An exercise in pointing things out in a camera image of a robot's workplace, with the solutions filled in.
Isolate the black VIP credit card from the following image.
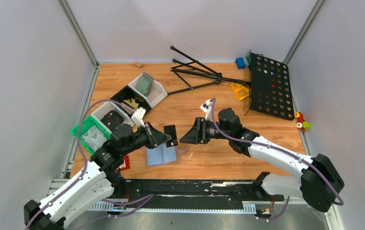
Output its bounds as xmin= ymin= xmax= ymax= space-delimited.
xmin=164 ymin=125 xmax=178 ymax=148

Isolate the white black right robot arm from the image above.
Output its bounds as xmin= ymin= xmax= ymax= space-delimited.
xmin=180 ymin=107 xmax=345 ymax=212

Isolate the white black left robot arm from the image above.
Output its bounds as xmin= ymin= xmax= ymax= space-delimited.
xmin=24 ymin=122 xmax=172 ymax=230

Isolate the clear packet in green bin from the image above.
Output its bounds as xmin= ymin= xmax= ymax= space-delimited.
xmin=81 ymin=126 xmax=107 ymax=153

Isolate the tan black item in bin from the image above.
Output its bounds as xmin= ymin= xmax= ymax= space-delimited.
xmin=122 ymin=98 xmax=140 ymax=111

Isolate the white bin near green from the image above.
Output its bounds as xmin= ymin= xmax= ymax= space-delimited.
xmin=91 ymin=102 xmax=135 ymax=131

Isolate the green plastic bin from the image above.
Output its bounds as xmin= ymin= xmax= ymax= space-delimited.
xmin=80 ymin=115 xmax=111 ymax=155

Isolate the white bin far end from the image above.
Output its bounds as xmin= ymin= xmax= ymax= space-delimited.
xmin=128 ymin=73 xmax=168 ymax=109

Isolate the black plastic bin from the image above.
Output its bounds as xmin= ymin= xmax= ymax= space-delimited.
xmin=110 ymin=86 xmax=152 ymax=114

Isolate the black folding tripod stand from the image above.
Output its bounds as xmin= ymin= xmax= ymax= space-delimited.
xmin=167 ymin=46 xmax=252 ymax=95

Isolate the grey green pouch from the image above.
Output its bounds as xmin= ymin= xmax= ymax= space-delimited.
xmin=135 ymin=72 xmax=154 ymax=96

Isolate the black perforated music tray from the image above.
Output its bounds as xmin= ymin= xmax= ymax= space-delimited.
xmin=248 ymin=52 xmax=294 ymax=121

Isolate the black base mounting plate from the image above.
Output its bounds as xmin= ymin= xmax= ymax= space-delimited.
xmin=109 ymin=179 xmax=285 ymax=210

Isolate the blue toy block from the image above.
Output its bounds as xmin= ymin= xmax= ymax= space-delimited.
xmin=235 ymin=57 xmax=250 ymax=69

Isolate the red yellow toy piece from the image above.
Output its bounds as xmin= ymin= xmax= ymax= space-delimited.
xmin=294 ymin=112 xmax=305 ymax=123

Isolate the small wooden block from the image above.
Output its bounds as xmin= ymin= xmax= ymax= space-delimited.
xmin=133 ymin=61 xmax=143 ymax=68

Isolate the green white toy piece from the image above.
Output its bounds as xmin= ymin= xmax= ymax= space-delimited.
xmin=297 ymin=121 xmax=311 ymax=132

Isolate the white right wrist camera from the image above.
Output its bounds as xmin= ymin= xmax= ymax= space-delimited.
xmin=200 ymin=100 xmax=213 ymax=113

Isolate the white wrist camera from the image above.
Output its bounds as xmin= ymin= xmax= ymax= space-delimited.
xmin=200 ymin=100 xmax=213 ymax=113
xmin=131 ymin=107 xmax=146 ymax=127

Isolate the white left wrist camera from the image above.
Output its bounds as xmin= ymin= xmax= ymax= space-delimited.
xmin=131 ymin=107 xmax=146 ymax=127

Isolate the yellow toy frame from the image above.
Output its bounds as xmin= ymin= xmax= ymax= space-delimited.
xmin=230 ymin=82 xmax=249 ymax=101

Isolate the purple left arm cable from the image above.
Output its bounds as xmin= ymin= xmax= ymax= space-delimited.
xmin=24 ymin=99 xmax=155 ymax=230

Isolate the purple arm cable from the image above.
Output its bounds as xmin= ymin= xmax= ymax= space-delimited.
xmin=24 ymin=99 xmax=155 ymax=230
xmin=210 ymin=98 xmax=344 ymax=222

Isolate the white slotted cable duct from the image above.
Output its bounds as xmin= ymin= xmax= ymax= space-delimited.
xmin=88 ymin=200 xmax=257 ymax=214

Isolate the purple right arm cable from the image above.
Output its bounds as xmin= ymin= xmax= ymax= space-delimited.
xmin=210 ymin=98 xmax=344 ymax=222

